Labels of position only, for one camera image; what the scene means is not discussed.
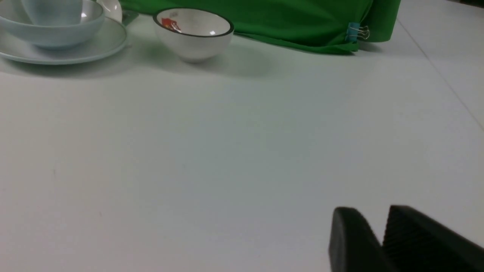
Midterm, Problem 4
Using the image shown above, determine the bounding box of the pale green cup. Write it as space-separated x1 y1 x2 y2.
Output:
21 0 83 26

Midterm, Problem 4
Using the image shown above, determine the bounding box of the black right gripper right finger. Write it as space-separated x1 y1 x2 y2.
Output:
382 205 484 272

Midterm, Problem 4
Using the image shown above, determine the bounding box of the dark green rectangular tray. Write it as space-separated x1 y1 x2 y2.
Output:
121 10 140 26

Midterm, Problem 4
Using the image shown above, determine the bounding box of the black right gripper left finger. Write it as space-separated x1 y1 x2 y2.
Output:
328 207 396 272

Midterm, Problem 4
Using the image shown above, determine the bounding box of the pale green large bowl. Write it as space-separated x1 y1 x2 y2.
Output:
0 0 104 49

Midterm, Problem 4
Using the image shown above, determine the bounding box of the blue binder clip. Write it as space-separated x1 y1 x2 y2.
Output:
344 22 370 42

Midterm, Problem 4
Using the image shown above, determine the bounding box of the pale green round plate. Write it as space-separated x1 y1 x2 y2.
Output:
0 18 128 65

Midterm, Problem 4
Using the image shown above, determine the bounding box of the green backdrop cloth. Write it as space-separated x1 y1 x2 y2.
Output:
120 0 400 55

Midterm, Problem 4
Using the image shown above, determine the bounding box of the white ceramic spoon on tray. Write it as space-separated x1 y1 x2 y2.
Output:
96 0 123 23

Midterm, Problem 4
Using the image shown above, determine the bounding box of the black-rimmed white small bowl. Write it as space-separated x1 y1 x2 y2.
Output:
152 7 234 63

